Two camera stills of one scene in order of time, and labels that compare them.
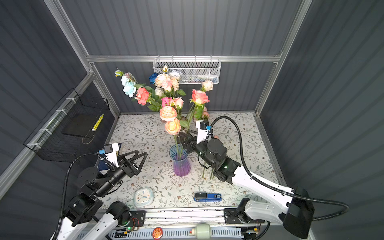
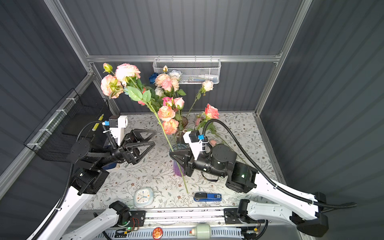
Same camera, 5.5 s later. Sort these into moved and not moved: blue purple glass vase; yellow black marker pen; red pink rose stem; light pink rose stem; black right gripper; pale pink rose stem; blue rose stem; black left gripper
Moved: red pink rose stem; black right gripper; black left gripper
Not moved: blue rose stem; light pink rose stem; pale pink rose stem; yellow black marker pen; blue purple glass vase
